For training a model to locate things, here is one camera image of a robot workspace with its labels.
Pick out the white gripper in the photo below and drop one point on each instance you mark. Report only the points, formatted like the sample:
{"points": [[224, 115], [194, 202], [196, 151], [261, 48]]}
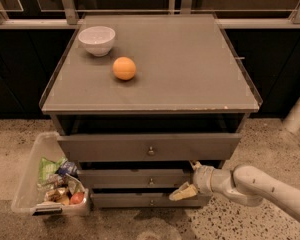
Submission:
{"points": [[202, 179]]}

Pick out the grey drawer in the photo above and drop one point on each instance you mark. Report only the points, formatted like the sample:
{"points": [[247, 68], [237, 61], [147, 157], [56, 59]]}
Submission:
{"points": [[138, 178], [139, 200], [149, 147]]}

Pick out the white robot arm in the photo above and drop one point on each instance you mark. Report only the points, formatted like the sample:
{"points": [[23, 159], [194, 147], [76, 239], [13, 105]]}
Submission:
{"points": [[245, 185]]}

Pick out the white cylindrical robot base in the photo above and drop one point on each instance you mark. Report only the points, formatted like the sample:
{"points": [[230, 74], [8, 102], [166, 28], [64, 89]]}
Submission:
{"points": [[292, 121]]}

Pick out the grey top drawer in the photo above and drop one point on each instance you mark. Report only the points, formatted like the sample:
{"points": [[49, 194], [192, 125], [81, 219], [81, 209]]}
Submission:
{"points": [[149, 147]]}

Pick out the grey drawer cabinet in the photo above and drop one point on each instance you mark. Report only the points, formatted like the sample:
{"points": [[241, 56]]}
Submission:
{"points": [[188, 80]]}

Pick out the grey bottom drawer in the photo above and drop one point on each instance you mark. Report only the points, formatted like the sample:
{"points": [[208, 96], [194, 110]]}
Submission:
{"points": [[139, 200]]}

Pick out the red apple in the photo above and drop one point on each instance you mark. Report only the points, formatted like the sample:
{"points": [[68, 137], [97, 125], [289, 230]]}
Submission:
{"points": [[76, 198]]}

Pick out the blue snack packet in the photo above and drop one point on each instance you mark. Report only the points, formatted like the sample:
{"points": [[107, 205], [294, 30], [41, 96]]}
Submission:
{"points": [[67, 168]]}

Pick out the orange fruit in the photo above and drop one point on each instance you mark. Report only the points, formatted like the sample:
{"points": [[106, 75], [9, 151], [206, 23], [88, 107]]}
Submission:
{"points": [[124, 68]]}

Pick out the brown snack packet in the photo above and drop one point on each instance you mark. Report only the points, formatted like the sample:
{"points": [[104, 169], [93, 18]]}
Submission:
{"points": [[55, 194]]}

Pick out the clear plastic bin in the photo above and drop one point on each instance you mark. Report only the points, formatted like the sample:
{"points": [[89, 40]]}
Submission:
{"points": [[29, 199]]}

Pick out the green snack bag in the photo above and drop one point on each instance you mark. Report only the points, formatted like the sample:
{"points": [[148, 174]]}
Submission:
{"points": [[48, 167]]}

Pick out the white ceramic bowl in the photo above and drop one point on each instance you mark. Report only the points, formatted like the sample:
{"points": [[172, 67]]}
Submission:
{"points": [[97, 40]]}

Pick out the metal window railing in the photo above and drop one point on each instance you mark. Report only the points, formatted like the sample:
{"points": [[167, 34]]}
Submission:
{"points": [[230, 14]]}

